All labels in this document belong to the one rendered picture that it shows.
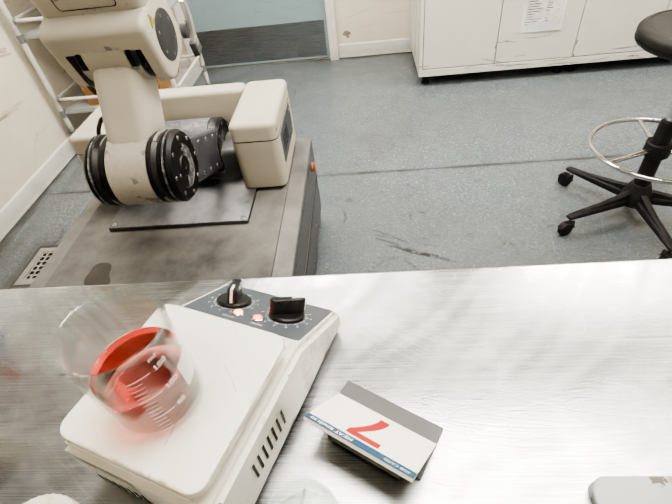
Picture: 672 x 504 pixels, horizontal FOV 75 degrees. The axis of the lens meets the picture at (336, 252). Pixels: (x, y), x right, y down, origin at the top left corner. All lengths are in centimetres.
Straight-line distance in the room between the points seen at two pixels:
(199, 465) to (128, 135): 88
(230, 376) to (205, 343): 4
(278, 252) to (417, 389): 76
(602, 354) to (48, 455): 49
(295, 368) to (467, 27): 244
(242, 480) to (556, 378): 27
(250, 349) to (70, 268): 102
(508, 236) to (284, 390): 142
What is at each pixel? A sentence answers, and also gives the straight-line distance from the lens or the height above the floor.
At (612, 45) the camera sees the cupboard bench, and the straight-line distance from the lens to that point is 298.
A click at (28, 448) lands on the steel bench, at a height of 75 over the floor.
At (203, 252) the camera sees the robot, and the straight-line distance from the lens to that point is 118.
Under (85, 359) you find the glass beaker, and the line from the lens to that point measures 32.
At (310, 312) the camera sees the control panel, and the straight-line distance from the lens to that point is 41.
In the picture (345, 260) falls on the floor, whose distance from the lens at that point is 157.
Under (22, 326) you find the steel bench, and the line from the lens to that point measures 60.
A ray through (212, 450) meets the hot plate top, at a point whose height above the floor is 84.
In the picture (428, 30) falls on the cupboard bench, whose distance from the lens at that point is 264.
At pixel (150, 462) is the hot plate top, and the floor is 84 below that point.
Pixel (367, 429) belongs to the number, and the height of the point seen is 77.
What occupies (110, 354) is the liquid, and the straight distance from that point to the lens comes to 33.
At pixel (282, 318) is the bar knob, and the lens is 39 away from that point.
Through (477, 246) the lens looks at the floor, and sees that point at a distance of 164.
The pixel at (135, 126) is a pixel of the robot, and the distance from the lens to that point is 109.
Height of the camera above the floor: 111
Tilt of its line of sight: 43 degrees down
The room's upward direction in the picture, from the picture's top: 8 degrees counter-clockwise
